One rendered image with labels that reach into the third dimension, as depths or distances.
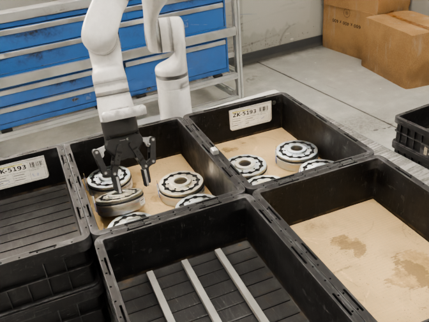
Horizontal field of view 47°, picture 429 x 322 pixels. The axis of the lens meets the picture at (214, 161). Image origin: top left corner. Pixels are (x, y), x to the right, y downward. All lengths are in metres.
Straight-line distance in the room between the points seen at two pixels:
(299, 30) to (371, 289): 3.94
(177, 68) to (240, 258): 0.62
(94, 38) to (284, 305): 0.61
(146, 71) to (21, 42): 0.73
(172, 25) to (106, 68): 0.36
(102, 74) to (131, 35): 1.98
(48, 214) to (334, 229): 0.62
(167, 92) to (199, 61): 1.83
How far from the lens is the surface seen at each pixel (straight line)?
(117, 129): 1.04
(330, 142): 1.21
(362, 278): 0.92
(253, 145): 1.31
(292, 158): 1.19
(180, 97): 1.41
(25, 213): 1.20
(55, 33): 2.89
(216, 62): 3.29
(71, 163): 1.14
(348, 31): 4.56
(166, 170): 1.24
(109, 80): 1.04
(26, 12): 2.83
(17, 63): 2.90
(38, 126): 3.00
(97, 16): 1.04
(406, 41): 3.83
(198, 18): 3.16
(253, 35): 4.42
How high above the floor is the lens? 1.45
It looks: 30 degrees down
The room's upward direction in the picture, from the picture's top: 5 degrees counter-clockwise
